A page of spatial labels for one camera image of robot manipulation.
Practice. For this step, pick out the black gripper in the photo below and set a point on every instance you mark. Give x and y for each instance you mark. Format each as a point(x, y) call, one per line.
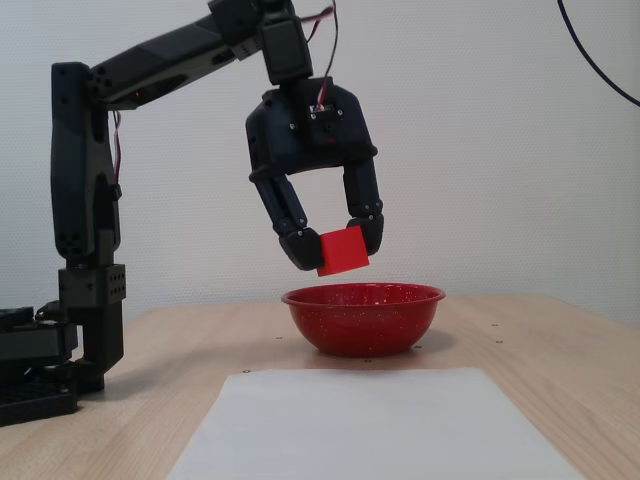
point(300, 142)

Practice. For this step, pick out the red speckled bowl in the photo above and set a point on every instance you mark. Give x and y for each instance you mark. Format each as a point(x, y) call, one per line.
point(365, 320)

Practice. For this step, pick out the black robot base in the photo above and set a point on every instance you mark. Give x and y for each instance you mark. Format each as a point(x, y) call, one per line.
point(30, 400)

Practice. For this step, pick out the red cube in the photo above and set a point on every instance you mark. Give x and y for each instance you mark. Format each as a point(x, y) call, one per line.
point(344, 252)

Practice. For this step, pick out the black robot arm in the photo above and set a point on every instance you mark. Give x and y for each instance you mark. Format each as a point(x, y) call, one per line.
point(75, 150)

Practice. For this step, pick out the white paper sheet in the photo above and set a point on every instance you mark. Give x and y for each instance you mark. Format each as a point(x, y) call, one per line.
point(380, 430)

